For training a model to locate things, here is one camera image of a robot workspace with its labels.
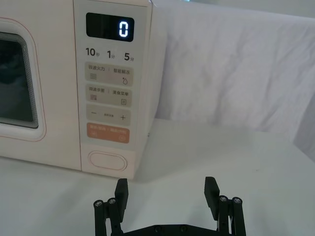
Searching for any oven control panel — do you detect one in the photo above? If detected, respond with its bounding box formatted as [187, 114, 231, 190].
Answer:
[73, 0, 151, 180]

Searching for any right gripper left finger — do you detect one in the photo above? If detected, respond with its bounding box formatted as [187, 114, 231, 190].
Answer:
[93, 178, 129, 236]

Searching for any cream microwave oven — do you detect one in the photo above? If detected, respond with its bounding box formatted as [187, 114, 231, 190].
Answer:
[0, 0, 171, 180]

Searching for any white table cloth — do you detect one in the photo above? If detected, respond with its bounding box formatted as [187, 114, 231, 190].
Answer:
[0, 118, 315, 236]

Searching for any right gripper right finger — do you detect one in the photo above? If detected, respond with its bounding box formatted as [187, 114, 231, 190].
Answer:
[204, 176, 247, 236]

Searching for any white curtain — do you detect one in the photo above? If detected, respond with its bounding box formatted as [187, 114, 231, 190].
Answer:
[150, 0, 315, 164]

